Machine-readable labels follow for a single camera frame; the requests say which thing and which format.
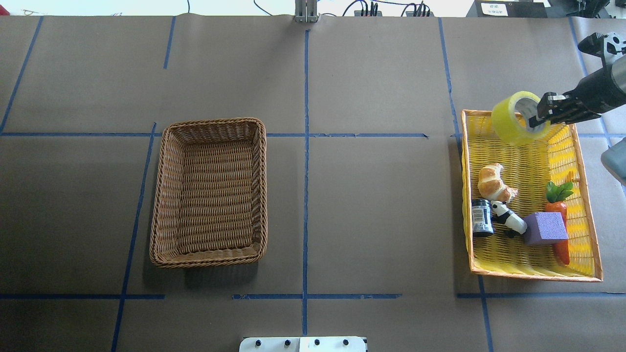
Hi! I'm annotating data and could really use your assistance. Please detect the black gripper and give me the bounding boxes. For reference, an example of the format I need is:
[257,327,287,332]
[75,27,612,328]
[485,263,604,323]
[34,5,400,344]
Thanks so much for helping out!
[526,78,599,130]

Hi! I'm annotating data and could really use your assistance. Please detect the yellow tape roll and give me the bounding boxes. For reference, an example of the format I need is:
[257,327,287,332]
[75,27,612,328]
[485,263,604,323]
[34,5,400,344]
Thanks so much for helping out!
[491,91,551,146]

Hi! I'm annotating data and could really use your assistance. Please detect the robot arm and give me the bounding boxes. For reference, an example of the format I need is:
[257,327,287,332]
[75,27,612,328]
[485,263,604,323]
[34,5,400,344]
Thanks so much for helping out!
[526,32,626,132]

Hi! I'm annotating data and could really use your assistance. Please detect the yellow plastic woven basket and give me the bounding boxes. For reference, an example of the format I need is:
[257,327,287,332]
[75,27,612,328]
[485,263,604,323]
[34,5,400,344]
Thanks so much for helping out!
[460,110,604,282]

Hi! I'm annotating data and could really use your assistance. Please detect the brown wicker basket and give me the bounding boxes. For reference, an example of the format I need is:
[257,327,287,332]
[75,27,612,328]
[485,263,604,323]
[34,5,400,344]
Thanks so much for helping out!
[149,117,268,269]

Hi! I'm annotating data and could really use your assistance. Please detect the toy orange carrot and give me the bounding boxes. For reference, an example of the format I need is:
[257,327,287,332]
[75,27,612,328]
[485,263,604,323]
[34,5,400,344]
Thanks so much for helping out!
[544,171,580,266]

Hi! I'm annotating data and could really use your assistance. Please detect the toy croissant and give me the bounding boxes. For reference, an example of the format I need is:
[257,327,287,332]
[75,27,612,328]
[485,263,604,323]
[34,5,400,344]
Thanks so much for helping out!
[477,163,519,203]

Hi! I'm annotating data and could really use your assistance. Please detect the black box with label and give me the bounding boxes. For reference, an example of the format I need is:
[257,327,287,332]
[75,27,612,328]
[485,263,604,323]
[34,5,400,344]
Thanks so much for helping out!
[466,0,548,18]

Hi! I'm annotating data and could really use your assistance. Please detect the toy panda figure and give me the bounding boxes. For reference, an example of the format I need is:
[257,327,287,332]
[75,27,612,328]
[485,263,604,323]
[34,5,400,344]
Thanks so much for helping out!
[491,200,528,238]

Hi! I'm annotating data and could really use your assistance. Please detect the purple foam cube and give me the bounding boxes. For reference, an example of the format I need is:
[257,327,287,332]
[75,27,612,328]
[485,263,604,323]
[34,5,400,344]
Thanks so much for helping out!
[523,212,569,246]

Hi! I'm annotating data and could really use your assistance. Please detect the small black labelled jar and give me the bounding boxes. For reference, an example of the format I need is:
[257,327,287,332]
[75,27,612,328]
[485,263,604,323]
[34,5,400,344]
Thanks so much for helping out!
[471,198,494,238]

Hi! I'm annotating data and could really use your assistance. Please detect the black power plugs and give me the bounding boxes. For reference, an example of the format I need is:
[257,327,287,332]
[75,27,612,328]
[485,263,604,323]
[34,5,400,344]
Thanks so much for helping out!
[343,0,435,18]

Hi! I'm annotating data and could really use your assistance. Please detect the grey metal bracket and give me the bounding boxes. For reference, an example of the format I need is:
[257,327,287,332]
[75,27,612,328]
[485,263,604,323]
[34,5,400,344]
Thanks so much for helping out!
[294,0,319,23]

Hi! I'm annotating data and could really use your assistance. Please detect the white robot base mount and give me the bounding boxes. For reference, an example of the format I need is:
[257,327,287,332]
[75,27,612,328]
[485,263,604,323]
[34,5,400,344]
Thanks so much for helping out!
[239,336,368,352]

